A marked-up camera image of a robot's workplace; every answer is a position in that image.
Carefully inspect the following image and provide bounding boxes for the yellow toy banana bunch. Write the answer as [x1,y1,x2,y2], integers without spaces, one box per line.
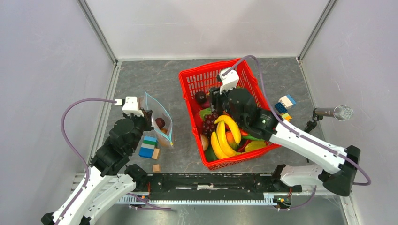
[211,115,242,159]

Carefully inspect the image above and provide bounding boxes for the wooden block beside stack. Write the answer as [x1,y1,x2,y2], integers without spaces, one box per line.
[151,148,160,160]

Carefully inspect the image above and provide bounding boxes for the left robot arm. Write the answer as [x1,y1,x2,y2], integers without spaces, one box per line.
[41,109,154,225]

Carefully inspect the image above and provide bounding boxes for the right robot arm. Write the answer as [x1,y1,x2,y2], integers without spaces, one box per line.
[209,88,360,196]

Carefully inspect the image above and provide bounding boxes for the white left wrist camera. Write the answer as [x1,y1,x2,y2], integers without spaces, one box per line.
[114,96,144,117]

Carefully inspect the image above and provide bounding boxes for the red toy chili pepper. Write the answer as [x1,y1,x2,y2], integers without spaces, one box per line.
[237,129,251,152]

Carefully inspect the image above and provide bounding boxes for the brown toy potato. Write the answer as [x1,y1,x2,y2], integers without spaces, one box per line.
[157,139,171,148]

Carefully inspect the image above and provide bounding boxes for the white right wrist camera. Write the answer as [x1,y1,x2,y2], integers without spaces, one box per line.
[217,68,239,94]

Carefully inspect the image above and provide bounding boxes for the clear zip top bag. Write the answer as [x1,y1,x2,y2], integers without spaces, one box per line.
[143,91,174,149]

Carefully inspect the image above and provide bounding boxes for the dark green toy avocado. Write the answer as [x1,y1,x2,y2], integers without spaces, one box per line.
[204,146,218,162]

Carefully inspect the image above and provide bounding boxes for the orange toy fruit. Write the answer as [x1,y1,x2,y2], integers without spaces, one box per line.
[226,131,238,151]

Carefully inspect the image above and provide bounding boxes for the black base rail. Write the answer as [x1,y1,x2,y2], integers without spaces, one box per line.
[125,164,303,209]

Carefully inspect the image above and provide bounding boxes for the yellow green toy block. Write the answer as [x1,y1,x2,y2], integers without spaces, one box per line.
[280,112,292,121]

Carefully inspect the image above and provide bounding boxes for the white blue toy block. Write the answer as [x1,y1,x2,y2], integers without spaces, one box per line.
[278,94,296,109]

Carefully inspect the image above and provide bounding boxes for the purple toy grapes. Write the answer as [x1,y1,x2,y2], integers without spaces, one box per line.
[202,113,219,138]

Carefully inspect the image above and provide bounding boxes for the red plastic basket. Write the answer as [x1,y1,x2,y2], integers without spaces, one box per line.
[179,59,281,170]

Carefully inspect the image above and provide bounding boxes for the blue green stacked blocks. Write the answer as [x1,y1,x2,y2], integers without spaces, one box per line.
[138,136,158,158]

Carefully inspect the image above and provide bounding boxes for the green toy pepper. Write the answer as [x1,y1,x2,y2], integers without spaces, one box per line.
[242,135,265,142]

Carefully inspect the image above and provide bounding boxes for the yellow toy starfruit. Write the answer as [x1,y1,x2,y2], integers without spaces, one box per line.
[244,141,268,152]

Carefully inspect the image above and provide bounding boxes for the silver microphone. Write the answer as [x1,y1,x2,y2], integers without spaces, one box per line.
[304,105,354,133]

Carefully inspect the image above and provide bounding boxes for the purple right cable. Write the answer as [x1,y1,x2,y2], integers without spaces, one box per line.
[222,55,372,212]

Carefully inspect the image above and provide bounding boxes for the small wooden cube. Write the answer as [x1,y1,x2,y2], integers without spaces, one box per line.
[152,164,161,173]

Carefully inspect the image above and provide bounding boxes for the dark round toy plum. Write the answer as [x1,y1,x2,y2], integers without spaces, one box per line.
[194,91,207,105]

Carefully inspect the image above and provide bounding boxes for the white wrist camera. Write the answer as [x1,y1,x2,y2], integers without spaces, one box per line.
[217,68,239,94]
[114,96,144,117]

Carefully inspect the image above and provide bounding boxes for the dark blue toy block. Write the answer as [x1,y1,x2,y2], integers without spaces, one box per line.
[275,102,288,114]

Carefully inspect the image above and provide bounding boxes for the toy onion half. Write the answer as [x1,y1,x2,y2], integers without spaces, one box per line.
[200,134,209,151]

